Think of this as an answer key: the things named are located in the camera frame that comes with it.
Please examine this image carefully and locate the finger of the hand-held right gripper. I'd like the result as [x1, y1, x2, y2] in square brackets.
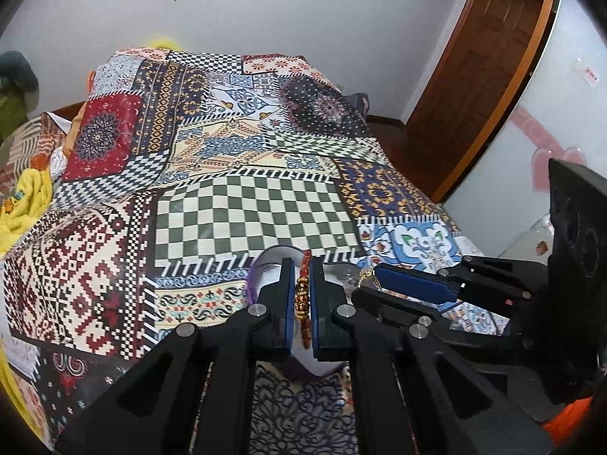
[377, 255, 552, 324]
[352, 286, 513, 348]

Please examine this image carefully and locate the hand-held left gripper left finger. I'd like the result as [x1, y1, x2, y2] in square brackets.
[54, 258, 297, 455]

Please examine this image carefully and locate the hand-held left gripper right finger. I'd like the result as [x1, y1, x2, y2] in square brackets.
[310, 260, 555, 455]

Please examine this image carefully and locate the red beaded bracelet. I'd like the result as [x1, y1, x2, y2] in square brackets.
[295, 249, 315, 348]

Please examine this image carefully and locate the purple heart-shaped tin box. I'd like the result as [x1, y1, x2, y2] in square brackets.
[245, 245, 363, 383]

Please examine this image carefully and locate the person's right forearm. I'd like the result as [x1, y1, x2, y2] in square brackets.
[541, 394, 604, 455]

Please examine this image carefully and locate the clear plastic bag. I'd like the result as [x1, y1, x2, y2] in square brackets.
[502, 215, 554, 267]

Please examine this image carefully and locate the patchwork printed blanket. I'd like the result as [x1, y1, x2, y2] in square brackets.
[0, 46, 510, 455]

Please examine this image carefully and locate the grey backpack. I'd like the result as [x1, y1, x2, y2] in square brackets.
[341, 92, 371, 118]

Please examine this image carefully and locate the wooden wardrobe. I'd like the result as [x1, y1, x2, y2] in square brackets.
[441, 0, 607, 266]

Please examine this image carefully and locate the brown wooden door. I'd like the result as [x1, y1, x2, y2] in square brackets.
[403, 0, 563, 202]

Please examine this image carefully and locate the red and white sticker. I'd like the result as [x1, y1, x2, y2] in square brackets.
[575, 58, 597, 87]

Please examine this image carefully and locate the yellow cloth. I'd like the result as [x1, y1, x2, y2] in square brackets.
[0, 168, 54, 257]

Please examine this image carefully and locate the orange striped blanket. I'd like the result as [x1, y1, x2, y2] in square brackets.
[0, 113, 69, 187]

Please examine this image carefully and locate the green cloth covered stand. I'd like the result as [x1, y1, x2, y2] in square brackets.
[0, 95, 30, 144]

